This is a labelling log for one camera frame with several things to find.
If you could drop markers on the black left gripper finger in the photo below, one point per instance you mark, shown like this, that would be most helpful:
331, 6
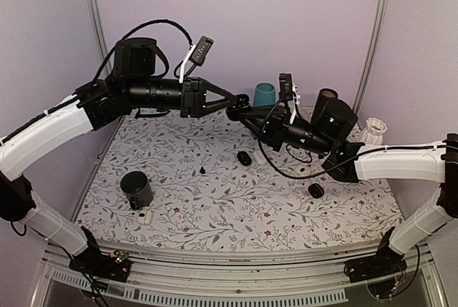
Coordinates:
222, 93
214, 106

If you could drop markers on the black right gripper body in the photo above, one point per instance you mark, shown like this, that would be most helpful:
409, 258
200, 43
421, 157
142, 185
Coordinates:
278, 134

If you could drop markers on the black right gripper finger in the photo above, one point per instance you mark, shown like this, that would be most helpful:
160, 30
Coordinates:
245, 112
254, 125

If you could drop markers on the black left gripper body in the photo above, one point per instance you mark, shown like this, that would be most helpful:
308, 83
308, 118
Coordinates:
189, 104

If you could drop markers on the black gold-trimmed earbud charging case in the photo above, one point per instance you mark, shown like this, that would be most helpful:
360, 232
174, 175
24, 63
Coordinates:
242, 103

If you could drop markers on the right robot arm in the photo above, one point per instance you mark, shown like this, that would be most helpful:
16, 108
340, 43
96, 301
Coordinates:
326, 135

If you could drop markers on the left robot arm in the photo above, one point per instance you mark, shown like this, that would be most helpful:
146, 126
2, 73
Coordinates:
133, 84

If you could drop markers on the white oval earbud case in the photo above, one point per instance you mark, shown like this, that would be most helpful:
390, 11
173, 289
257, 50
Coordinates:
259, 158

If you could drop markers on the black oval earbud case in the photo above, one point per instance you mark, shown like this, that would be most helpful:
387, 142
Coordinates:
244, 158

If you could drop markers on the small black round case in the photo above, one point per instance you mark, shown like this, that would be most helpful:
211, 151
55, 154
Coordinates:
315, 190

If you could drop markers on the white square earbud case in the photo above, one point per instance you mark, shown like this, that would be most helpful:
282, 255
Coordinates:
144, 217

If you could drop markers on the teal cylindrical vase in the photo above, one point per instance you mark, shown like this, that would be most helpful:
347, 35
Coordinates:
265, 95

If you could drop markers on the dark brown tall vase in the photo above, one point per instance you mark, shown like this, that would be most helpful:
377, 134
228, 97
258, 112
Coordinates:
324, 95

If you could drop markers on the floral patterned table mat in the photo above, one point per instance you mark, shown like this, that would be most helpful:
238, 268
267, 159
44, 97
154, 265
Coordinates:
231, 207

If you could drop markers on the white ribbed vase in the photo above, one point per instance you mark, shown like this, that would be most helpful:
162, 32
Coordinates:
373, 133

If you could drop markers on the dark grey mug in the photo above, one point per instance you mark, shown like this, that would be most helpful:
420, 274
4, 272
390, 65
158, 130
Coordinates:
136, 187

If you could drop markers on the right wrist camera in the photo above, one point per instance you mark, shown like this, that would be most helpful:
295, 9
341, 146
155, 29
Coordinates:
286, 86

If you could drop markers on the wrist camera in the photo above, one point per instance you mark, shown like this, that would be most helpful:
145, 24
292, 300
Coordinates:
286, 86
201, 50

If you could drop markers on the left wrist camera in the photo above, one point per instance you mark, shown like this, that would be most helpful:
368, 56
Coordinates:
201, 50

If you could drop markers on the right rear aluminium frame post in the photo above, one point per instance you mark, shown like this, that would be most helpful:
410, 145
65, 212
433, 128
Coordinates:
376, 30

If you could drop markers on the aluminium frame post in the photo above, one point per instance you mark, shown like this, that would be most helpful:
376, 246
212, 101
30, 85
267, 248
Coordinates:
96, 21
376, 30

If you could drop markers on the front aluminium rail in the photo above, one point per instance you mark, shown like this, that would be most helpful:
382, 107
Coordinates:
166, 277

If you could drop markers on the left rear aluminium frame post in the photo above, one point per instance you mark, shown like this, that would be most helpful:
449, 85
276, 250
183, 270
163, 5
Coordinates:
96, 21

